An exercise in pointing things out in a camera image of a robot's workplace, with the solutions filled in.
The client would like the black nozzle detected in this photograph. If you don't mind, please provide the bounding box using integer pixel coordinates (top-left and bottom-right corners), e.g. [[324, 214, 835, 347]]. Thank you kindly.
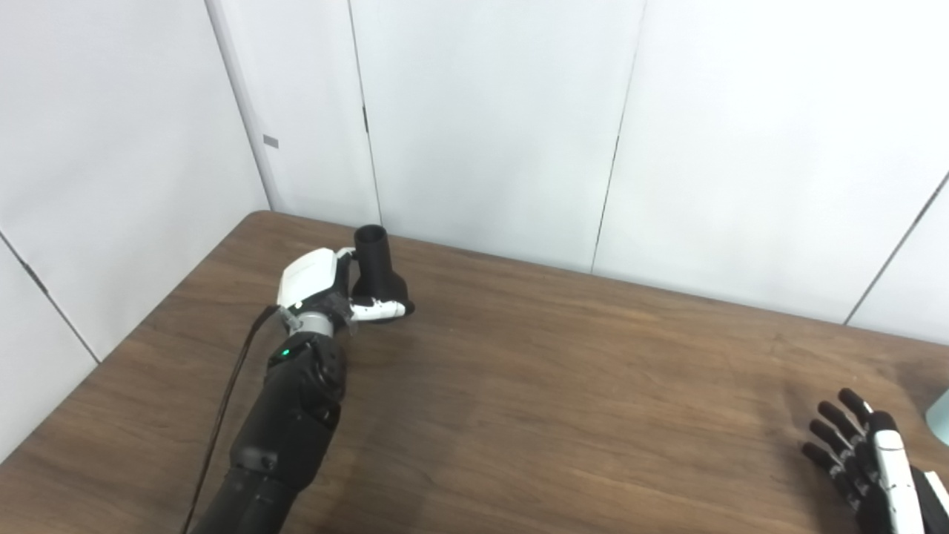
[[351, 225, 413, 323]]

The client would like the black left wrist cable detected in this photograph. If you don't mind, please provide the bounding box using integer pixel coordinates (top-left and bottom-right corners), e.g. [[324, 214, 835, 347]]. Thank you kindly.
[[180, 305, 288, 534]]

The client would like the light blue cup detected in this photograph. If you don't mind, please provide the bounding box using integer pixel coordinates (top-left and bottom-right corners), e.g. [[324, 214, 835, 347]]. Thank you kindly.
[[925, 389, 949, 446]]

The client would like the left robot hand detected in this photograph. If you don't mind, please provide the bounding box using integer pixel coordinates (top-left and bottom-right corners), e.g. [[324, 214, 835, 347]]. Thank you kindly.
[[277, 247, 416, 339]]

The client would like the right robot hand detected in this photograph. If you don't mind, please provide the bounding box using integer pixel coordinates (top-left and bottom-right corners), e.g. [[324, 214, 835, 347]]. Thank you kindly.
[[801, 388, 949, 534]]

